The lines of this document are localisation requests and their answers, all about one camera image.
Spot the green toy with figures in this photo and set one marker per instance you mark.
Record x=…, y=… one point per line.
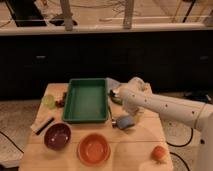
x=114, y=98

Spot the orange bowl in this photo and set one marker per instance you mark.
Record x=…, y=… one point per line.
x=93, y=150

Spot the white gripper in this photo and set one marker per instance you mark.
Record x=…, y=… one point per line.
x=130, y=108

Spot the dark red small toy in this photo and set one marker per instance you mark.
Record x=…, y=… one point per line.
x=60, y=103

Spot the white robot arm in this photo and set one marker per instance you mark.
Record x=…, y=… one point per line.
x=195, y=114

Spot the green plastic tray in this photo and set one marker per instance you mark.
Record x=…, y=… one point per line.
x=86, y=101

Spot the yellow-green cup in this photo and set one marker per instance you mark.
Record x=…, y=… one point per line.
x=48, y=101

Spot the metal fork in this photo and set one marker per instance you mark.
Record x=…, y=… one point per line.
x=113, y=121

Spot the wooden table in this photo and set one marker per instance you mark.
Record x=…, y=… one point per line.
x=130, y=150

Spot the orange fruit toy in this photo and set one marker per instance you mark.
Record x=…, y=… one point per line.
x=159, y=154

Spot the purple bowl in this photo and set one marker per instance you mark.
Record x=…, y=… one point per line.
x=57, y=136

